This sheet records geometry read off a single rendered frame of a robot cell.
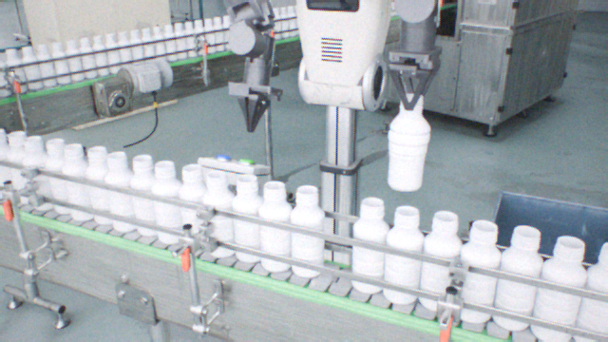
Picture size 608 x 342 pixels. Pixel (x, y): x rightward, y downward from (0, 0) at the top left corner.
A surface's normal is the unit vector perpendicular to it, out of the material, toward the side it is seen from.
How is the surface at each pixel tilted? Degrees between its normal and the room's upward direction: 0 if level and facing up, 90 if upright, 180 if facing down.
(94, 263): 90
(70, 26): 90
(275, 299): 90
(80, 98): 90
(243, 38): 70
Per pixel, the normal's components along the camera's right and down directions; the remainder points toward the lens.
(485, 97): -0.67, 0.25
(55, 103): 0.74, 0.27
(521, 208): -0.41, 0.38
